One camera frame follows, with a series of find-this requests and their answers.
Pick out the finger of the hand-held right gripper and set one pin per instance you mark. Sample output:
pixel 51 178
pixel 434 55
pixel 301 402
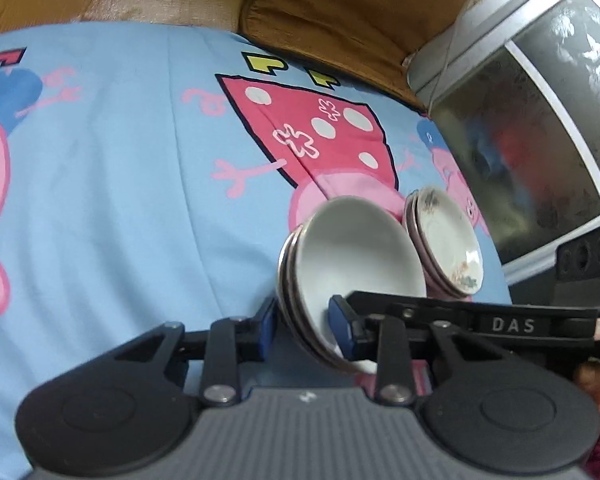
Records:
pixel 415 305

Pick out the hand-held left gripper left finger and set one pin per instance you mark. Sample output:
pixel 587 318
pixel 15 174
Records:
pixel 268 330

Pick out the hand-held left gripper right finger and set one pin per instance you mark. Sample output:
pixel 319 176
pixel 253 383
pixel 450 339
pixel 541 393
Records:
pixel 340 331

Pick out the white floral plate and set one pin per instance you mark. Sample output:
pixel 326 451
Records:
pixel 406 222
pixel 445 240
pixel 413 230

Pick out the person's right hand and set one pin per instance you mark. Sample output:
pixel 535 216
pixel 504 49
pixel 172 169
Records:
pixel 592 377

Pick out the frosted glass sliding door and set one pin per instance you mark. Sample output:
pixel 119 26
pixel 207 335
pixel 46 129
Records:
pixel 530 135

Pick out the cartoon pig printed blanket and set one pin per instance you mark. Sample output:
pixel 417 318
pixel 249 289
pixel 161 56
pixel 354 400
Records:
pixel 105 185

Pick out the brown seat cushion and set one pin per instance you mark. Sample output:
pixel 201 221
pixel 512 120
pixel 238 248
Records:
pixel 340 10

